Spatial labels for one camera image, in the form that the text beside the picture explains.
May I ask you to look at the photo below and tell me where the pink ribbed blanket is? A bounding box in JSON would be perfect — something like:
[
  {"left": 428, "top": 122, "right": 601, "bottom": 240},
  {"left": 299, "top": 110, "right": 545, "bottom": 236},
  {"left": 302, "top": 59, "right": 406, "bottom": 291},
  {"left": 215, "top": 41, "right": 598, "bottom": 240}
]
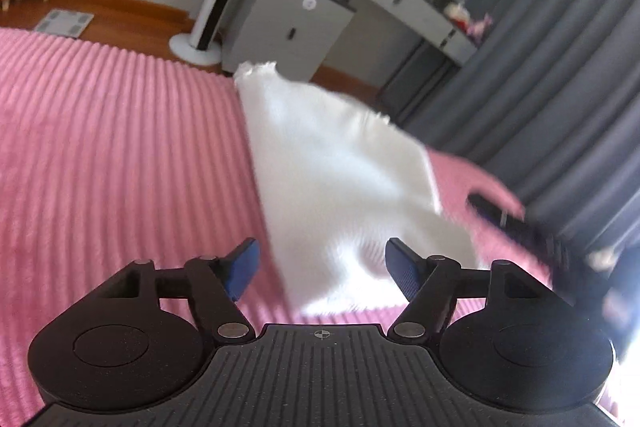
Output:
[{"left": 0, "top": 27, "right": 631, "bottom": 427}]

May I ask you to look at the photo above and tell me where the grey bedside cabinet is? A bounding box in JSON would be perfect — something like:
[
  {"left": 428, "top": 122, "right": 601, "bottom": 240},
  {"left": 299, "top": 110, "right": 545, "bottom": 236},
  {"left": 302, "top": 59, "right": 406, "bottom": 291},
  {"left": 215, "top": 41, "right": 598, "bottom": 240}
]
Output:
[{"left": 222, "top": 0, "right": 357, "bottom": 82}]

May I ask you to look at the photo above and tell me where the white and red package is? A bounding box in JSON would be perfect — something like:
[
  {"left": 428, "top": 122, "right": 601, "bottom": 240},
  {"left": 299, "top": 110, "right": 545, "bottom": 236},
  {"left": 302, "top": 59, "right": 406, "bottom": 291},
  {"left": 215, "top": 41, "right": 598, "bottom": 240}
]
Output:
[{"left": 444, "top": 1, "right": 472, "bottom": 28}]

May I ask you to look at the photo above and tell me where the pink plush toy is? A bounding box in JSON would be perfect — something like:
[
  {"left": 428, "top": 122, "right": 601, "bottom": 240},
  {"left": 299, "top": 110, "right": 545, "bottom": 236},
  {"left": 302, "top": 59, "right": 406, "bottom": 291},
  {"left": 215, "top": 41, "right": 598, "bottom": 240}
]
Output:
[{"left": 465, "top": 13, "right": 494, "bottom": 40}]

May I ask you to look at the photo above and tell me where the grey bathroom scale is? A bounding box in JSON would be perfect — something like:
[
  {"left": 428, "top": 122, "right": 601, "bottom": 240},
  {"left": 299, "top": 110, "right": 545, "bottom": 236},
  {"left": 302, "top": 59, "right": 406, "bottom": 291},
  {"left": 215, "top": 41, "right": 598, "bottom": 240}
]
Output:
[{"left": 37, "top": 9, "right": 95, "bottom": 39}]

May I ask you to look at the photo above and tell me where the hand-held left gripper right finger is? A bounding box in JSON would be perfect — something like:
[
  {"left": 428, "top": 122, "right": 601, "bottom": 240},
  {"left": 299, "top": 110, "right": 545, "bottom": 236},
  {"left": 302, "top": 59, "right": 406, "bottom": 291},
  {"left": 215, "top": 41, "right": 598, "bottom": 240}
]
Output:
[{"left": 385, "top": 237, "right": 556, "bottom": 343}]

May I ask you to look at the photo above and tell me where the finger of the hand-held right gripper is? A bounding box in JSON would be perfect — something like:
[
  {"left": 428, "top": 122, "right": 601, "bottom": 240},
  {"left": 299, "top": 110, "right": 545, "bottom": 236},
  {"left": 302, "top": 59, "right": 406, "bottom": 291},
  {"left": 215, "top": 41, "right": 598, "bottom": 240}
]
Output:
[{"left": 465, "top": 191, "right": 540, "bottom": 242}]

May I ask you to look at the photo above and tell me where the white towel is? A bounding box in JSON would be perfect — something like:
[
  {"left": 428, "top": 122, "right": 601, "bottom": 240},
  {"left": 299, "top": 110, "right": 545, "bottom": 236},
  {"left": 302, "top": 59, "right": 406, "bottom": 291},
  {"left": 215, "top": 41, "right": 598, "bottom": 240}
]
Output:
[{"left": 232, "top": 61, "right": 483, "bottom": 315}]

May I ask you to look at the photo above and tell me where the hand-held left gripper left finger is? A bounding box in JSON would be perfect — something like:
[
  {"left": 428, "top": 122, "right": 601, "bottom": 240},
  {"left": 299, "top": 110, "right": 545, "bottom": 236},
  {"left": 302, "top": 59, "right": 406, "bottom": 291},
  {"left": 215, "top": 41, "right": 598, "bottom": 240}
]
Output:
[{"left": 95, "top": 237, "right": 261, "bottom": 343}]

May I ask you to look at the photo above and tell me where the grey curtain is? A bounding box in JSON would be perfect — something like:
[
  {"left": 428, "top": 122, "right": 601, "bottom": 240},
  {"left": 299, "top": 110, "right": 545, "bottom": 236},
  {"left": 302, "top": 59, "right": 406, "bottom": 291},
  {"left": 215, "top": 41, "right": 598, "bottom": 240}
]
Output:
[{"left": 380, "top": 0, "right": 640, "bottom": 268}]

